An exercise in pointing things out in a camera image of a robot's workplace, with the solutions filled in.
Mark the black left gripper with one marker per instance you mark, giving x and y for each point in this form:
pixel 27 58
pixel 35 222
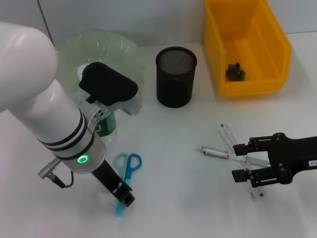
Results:
pixel 109 177

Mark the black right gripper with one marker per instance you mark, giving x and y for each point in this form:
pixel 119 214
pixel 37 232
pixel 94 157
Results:
pixel 292 156

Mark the blue and teal scissors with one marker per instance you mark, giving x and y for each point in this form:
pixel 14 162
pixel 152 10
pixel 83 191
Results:
pixel 128 171

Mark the clear green-label water bottle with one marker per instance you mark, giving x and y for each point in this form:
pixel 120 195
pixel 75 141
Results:
pixel 107 126

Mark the green plastic wrapper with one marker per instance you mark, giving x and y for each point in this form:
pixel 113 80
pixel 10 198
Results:
pixel 235 72

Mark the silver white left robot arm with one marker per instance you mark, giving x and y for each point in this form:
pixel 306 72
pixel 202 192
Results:
pixel 37 99

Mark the silver white pen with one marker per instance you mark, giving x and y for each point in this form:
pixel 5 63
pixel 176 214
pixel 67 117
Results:
pixel 215 152

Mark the clear plastic ruler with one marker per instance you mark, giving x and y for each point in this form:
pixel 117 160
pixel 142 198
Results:
pixel 226 135

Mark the black mesh pen holder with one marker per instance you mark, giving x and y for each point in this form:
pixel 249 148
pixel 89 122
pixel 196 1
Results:
pixel 174 84

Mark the translucent green fruit bowl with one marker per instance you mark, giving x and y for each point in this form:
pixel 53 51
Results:
pixel 111 49

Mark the yellow plastic bin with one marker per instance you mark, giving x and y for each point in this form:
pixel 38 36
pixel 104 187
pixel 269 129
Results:
pixel 262 49

